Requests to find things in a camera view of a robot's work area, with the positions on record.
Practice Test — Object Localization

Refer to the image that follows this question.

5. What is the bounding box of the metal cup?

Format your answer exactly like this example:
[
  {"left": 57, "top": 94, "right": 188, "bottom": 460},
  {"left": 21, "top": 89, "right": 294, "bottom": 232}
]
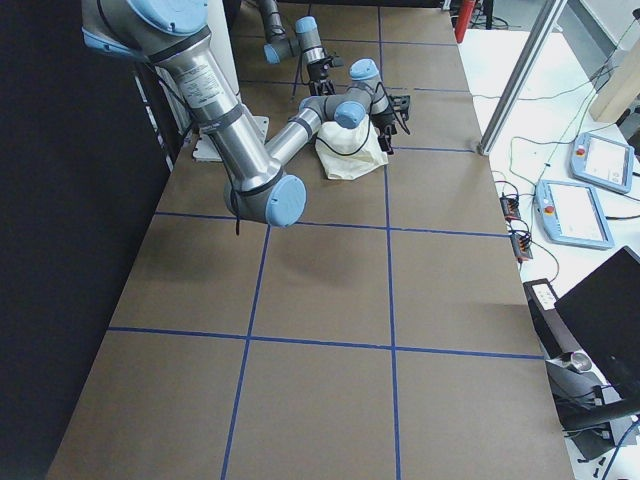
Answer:
[{"left": 566, "top": 351, "right": 593, "bottom": 374}]

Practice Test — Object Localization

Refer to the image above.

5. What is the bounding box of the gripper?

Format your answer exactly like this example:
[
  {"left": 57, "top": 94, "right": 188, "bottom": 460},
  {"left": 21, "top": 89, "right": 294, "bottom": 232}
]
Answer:
[
  {"left": 373, "top": 110, "right": 397, "bottom": 154},
  {"left": 307, "top": 60, "right": 334, "bottom": 96}
]

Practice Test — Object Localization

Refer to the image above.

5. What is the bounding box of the near teach pendant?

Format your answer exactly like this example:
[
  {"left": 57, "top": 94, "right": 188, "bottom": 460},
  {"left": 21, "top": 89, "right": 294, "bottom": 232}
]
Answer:
[{"left": 534, "top": 180, "right": 614, "bottom": 250}]

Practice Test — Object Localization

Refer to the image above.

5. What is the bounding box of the black laptop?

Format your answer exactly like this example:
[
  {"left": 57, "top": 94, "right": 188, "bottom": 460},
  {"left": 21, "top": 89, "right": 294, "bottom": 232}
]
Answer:
[{"left": 555, "top": 246, "right": 639, "bottom": 398}]

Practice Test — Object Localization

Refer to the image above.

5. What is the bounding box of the brown table cover sheet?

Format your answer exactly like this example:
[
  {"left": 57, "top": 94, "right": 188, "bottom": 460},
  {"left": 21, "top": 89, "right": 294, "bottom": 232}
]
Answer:
[{"left": 48, "top": 5, "right": 573, "bottom": 479}]

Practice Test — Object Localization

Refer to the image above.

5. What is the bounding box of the cream cat print shirt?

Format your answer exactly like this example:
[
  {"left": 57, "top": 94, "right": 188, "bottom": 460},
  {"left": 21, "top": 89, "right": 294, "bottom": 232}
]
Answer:
[{"left": 315, "top": 118, "right": 388, "bottom": 181}]

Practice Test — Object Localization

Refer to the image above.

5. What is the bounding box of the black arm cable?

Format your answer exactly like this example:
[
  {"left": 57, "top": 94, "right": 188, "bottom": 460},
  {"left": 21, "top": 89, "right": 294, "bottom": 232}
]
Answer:
[{"left": 314, "top": 82, "right": 414, "bottom": 157}]

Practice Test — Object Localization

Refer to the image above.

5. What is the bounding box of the orange black usb hub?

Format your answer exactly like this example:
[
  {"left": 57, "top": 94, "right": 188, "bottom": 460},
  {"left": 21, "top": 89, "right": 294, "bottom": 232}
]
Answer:
[{"left": 499, "top": 195, "right": 522, "bottom": 221}]

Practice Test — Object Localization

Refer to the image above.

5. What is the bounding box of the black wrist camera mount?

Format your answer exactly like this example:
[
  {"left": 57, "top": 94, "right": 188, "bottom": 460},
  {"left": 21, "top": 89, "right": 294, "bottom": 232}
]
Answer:
[{"left": 325, "top": 55, "right": 344, "bottom": 68}]

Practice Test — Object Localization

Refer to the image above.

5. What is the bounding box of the red tube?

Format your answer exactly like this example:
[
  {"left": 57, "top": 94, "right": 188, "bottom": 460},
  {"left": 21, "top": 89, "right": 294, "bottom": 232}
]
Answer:
[{"left": 454, "top": 0, "right": 476, "bottom": 44}]

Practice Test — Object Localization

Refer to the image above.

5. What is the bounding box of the far teach pendant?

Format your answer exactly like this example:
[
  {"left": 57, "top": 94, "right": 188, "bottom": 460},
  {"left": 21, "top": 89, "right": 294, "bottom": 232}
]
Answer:
[{"left": 569, "top": 132, "right": 635, "bottom": 194}]

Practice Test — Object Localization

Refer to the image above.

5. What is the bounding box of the white post base plate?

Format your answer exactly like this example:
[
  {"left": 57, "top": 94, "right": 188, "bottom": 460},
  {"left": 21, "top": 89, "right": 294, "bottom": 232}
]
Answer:
[{"left": 192, "top": 103, "right": 269, "bottom": 163}]

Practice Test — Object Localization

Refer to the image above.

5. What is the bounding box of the teach pendant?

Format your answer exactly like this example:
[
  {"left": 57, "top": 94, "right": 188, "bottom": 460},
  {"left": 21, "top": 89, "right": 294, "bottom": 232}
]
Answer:
[
  {"left": 569, "top": 132, "right": 635, "bottom": 194},
  {"left": 534, "top": 180, "right": 614, "bottom": 250}
]

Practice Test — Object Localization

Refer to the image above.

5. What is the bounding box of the white support column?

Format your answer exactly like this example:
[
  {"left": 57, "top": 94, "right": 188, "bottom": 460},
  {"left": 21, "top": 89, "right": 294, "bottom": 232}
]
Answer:
[{"left": 207, "top": 0, "right": 241, "bottom": 100}]

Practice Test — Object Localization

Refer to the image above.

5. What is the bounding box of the aluminium frame post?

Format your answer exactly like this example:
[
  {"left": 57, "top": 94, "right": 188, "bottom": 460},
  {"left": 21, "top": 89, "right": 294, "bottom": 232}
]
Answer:
[{"left": 477, "top": 0, "right": 568, "bottom": 156}]

